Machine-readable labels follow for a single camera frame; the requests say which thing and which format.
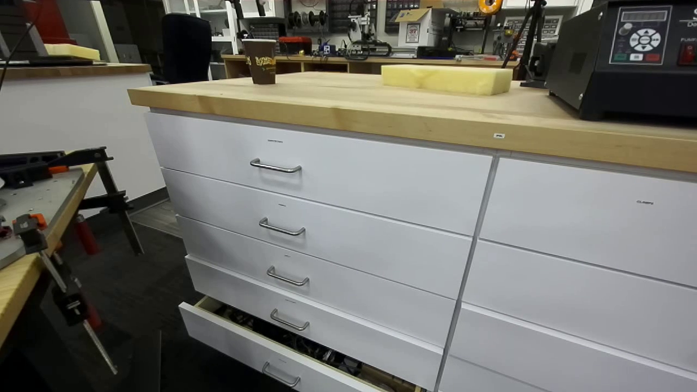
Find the brown paper coffee cup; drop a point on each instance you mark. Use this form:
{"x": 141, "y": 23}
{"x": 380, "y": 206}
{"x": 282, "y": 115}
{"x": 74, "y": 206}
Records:
{"x": 262, "y": 59}

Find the white drawer cabinet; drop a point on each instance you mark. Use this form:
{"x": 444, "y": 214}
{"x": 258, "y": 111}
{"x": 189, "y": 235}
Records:
{"x": 457, "y": 270}

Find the yellow foam block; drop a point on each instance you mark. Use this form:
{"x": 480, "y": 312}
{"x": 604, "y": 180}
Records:
{"x": 449, "y": 80}

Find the black office chair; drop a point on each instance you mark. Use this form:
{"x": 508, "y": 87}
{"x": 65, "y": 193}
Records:
{"x": 185, "y": 49}

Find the small side workbench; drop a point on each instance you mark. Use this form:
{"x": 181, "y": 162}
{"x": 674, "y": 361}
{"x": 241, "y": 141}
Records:
{"x": 28, "y": 169}

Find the black electronic control box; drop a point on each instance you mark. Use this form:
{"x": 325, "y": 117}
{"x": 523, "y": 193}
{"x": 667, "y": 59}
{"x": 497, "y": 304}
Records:
{"x": 628, "y": 59}

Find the black orange bar clamp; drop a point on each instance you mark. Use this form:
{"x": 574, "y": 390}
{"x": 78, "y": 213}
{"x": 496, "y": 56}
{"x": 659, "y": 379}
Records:
{"x": 68, "y": 290}

